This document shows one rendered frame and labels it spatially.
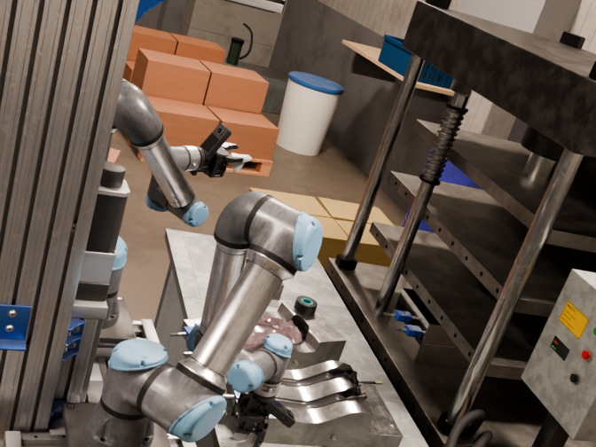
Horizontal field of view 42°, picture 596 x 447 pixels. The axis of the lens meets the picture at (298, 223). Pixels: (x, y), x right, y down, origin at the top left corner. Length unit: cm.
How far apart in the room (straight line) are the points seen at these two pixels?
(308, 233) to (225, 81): 542
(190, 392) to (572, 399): 122
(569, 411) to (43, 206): 157
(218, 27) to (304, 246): 900
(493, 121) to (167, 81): 272
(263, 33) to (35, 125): 924
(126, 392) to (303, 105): 633
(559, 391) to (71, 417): 140
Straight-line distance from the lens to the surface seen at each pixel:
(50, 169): 162
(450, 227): 300
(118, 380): 170
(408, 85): 337
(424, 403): 283
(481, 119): 622
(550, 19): 602
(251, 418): 205
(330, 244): 501
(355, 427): 239
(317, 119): 788
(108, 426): 176
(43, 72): 155
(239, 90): 708
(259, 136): 685
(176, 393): 163
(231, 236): 173
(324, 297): 324
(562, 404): 247
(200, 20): 1046
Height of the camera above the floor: 218
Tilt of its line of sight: 21 degrees down
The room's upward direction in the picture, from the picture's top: 18 degrees clockwise
